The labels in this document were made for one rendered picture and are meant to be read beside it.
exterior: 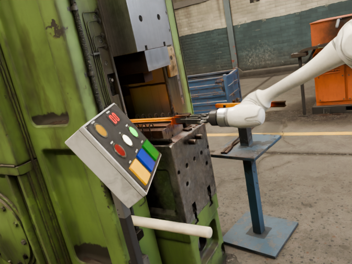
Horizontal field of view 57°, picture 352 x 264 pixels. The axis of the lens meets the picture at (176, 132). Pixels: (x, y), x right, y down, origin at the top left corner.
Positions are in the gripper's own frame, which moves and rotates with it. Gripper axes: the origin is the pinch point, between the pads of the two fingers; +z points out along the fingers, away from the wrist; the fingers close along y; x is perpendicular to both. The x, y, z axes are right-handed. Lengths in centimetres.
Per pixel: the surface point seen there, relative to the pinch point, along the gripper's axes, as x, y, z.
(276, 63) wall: -71, 756, 141
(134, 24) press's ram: 49, -15, 5
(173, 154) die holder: -12.6, -15.5, -0.8
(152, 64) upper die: 29.8, -8.2, 5.1
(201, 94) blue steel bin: -56, 340, 164
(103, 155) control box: 11, -72, -15
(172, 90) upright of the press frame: 10.5, 26.3, 19.1
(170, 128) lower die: -2.9, -4.4, 5.1
